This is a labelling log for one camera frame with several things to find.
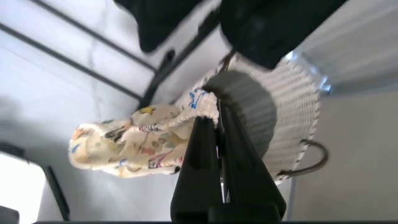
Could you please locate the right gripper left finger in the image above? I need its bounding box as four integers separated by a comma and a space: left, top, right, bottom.
170, 116, 223, 216

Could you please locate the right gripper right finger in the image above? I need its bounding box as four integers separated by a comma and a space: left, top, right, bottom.
216, 98, 287, 216

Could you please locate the cream printed garment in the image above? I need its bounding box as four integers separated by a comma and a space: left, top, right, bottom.
68, 88, 220, 179

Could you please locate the black t-shirt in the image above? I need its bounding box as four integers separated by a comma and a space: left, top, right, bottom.
113, 0, 348, 70

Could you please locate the white laundry basket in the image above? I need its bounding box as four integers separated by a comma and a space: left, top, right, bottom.
174, 52, 329, 184

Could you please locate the black clothes rack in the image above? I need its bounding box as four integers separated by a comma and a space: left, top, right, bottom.
0, 0, 220, 110

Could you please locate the white curtain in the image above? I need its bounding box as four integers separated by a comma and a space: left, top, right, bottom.
292, 0, 398, 94

